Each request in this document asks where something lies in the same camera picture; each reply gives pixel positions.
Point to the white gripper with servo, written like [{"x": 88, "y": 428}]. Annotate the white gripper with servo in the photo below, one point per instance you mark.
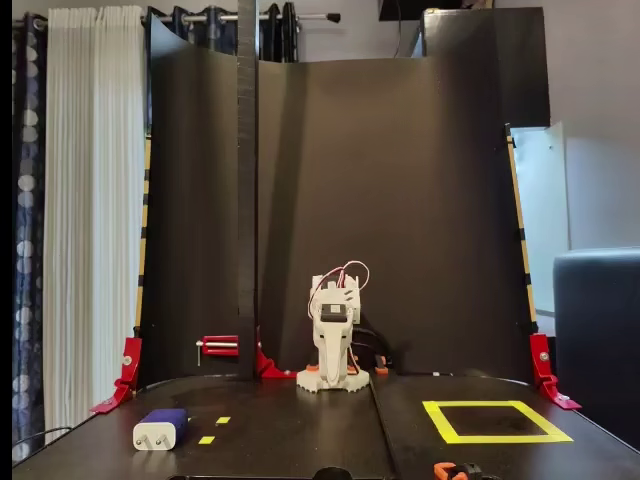
[{"x": 330, "y": 345}]

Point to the blue and white charger block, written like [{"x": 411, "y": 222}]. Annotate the blue and white charger block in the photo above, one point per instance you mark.
[{"x": 155, "y": 437}]

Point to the white robot arm with base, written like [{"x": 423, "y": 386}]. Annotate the white robot arm with base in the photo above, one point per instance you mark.
[{"x": 307, "y": 381}]

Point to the orange and black spring clamp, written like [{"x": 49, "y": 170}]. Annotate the orange and black spring clamp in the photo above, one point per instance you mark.
[
  {"x": 312, "y": 369},
  {"x": 381, "y": 364},
  {"x": 355, "y": 368},
  {"x": 445, "y": 471}
]

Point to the red clamp with silver rod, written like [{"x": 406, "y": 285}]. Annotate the red clamp with silver rod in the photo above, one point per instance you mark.
[{"x": 220, "y": 350}]

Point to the small yellow tape marker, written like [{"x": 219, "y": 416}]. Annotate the small yellow tape marker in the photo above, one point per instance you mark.
[
  {"x": 223, "y": 420},
  {"x": 206, "y": 440}
]

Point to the black backdrop sheet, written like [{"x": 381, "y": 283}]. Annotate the black backdrop sheet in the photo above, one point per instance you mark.
[{"x": 400, "y": 200}]

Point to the yellow tape square outline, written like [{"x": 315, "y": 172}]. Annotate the yellow tape square outline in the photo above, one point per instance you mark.
[{"x": 500, "y": 439}]

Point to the yellow and black folding ruler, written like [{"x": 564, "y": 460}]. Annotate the yellow and black folding ruler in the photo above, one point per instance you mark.
[
  {"x": 520, "y": 225},
  {"x": 143, "y": 227}
]

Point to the dark blue armchair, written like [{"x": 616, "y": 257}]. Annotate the dark blue armchair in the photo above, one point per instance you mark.
[{"x": 600, "y": 350}]

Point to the white pleated curtain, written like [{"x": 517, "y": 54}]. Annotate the white pleated curtain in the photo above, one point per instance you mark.
[{"x": 90, "y": 200}]

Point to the dark gathered curtain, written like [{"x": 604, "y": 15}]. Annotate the dark gathered curtain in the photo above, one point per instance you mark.
[{"x": 280, "y": 35}]

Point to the silver curtain rod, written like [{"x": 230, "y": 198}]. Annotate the silver curtain rod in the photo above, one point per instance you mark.
[{"x": 315, "y": 18}]

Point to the dark blue dotted curtain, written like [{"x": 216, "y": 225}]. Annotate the dark blue dotted curtain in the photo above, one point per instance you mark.
[{"x": 27, "y": 200}]

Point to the red pole base bracket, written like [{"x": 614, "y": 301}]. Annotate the red pole base bracket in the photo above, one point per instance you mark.
[{"x": 270, "y": 371}]

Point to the black vertical camera pole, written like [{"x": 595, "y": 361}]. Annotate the black vertical camera pole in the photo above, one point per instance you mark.
[{"x": 247, "y": 200}]

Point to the red corner bracket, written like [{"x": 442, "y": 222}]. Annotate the red corner bracket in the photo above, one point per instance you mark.
[
  {"x": 541, "y": 357},
  {"x": 131, "y": 360}
]

